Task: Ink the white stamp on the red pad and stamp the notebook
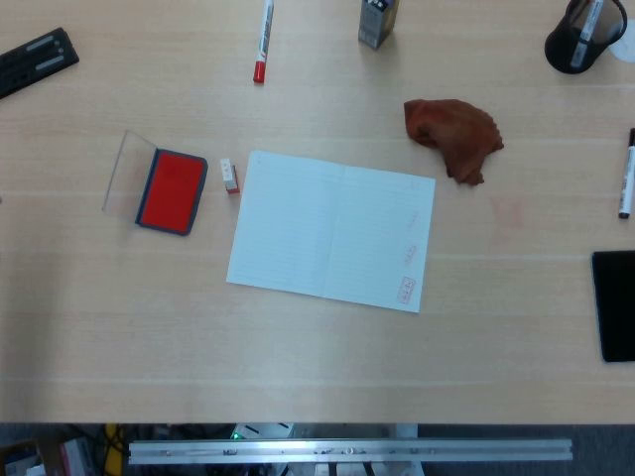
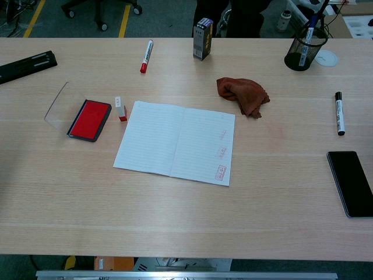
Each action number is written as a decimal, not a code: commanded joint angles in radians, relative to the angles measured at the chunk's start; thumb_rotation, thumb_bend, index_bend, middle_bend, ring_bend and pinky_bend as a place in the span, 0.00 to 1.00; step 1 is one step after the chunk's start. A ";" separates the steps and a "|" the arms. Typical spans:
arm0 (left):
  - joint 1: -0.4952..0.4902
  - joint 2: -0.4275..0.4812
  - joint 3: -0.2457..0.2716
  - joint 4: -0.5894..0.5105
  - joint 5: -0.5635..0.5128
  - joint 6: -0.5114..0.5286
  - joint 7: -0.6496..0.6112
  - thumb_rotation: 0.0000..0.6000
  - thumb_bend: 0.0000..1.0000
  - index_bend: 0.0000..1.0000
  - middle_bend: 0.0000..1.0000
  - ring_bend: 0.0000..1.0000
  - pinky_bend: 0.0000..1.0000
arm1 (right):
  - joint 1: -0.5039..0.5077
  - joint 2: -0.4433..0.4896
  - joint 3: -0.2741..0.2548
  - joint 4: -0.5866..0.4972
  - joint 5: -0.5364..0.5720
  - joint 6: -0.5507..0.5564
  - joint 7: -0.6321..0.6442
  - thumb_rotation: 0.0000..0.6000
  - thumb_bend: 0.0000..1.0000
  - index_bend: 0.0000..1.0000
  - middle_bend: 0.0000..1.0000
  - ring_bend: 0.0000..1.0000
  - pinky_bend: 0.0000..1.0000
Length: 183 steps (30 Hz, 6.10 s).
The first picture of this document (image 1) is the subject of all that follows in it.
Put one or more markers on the white round lid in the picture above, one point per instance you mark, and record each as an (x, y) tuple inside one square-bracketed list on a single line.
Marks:
[(627, 52)]

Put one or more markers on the brown crumpled cloth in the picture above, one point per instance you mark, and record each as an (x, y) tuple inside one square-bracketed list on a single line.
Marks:
[(456, 134)]

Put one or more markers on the white stamp with red base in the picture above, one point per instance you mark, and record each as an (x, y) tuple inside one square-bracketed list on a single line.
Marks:
[(229, 178)]

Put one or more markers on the red ink pad clear lid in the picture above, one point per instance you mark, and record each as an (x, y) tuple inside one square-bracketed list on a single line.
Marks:
[(171, 193)]

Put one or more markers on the aluminium rail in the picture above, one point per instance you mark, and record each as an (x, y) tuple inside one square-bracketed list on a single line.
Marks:
[(347, 451)]

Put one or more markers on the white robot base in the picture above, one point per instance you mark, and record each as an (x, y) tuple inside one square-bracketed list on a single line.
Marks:
[(258, 430)]

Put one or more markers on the marker in pen holder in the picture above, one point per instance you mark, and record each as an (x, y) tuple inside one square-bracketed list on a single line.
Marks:
[(586, 30)]

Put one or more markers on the red white marker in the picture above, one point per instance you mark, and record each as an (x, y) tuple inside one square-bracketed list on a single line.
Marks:
[(263, 44)]

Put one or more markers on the small grey and brown carton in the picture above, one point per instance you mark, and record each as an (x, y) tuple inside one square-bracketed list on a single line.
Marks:
[(374, 25)]

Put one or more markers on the black smartphone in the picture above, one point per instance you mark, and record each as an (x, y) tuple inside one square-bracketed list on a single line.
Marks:
[(617, 307)]

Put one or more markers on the black mesh pen holder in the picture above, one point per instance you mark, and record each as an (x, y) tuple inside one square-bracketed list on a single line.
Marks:
[(559, 52)]

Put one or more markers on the black white marker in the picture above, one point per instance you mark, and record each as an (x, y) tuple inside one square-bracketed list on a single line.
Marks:
[(628, 178)]

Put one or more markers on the open white lined notebook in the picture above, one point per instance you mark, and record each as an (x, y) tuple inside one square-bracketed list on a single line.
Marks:
[(327, 228)]

